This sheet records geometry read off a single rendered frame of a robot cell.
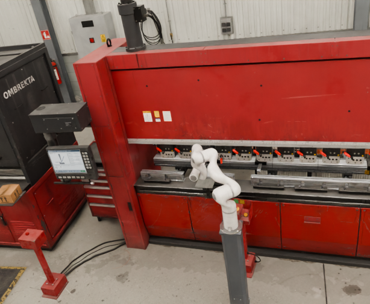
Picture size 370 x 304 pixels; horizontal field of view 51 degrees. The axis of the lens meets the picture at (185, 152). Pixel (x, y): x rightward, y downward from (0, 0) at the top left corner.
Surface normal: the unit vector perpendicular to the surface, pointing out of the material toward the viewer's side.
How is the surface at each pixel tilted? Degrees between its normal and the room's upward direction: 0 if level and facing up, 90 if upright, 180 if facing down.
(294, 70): 90
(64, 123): 90
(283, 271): 0
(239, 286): 90
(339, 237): 90
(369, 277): 0
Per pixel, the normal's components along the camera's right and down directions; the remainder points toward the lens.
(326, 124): -0.29, 0.51
